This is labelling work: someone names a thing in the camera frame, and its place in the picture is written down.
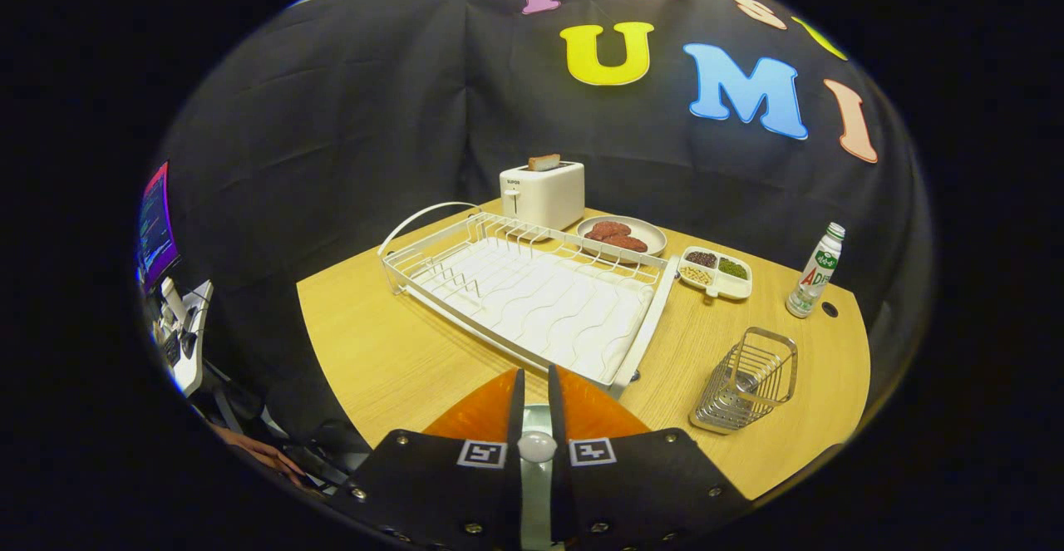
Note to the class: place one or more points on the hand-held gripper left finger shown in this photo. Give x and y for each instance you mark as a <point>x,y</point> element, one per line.
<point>515,405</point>

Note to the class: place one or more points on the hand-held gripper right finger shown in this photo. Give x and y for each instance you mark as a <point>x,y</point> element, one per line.
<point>555,405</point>

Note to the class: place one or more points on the light green plate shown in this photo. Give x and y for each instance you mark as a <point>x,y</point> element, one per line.
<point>536,493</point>

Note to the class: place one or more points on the beige plate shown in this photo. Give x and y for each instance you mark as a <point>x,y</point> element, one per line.
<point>653,239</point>

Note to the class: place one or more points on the white divided dish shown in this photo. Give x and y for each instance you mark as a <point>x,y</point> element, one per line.
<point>736,287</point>

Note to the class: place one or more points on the white drainer tray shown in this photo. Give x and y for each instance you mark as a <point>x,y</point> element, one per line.
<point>540,310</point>

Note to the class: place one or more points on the brown meat piece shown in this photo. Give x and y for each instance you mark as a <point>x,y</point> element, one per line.
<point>607,229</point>
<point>629,243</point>

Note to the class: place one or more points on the pile of yellow beans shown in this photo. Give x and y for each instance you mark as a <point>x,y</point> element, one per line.
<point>697,275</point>

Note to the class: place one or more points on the pile of dark beans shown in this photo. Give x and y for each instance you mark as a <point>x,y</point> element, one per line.
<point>701,259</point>

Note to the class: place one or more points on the white toaster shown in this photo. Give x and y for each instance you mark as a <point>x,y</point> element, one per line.
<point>549,198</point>

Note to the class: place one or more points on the pile of green beans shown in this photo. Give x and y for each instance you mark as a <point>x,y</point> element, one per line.
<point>733,268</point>

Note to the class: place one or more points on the toast slice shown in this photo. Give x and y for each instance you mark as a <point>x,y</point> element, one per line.
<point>544,162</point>

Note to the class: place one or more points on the white drink bottle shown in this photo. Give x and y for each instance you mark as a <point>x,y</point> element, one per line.
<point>813,281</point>

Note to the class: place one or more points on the white equipment stand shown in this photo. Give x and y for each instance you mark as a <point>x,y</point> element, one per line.
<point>193,343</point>

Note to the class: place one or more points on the computer monitor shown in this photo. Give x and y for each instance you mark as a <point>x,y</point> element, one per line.
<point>156,227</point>

